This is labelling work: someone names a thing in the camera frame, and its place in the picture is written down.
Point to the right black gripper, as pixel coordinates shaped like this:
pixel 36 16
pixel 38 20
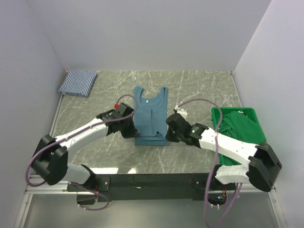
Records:
pixel 170 137

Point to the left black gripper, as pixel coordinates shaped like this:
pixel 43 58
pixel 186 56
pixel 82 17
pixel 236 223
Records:
pixel 132 132

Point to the light blue tank top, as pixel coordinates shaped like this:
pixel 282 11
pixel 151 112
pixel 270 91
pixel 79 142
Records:
pixel 150 118

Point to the blue white striped tank top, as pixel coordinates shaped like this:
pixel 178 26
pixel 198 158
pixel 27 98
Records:
pixel 78 83

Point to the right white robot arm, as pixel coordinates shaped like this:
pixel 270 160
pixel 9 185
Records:
pixel 256 164

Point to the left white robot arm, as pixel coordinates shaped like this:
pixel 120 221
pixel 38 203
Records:
pixel 50 159

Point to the green tank top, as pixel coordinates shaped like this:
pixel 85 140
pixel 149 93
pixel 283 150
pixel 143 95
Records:
pixel 239 126

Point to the green plastic bin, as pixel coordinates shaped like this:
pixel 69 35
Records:
pixel 217 114

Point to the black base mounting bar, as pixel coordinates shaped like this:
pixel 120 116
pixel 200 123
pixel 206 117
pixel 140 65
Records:
pixel 164 186

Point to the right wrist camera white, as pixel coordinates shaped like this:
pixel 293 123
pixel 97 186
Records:
pixel 180 111

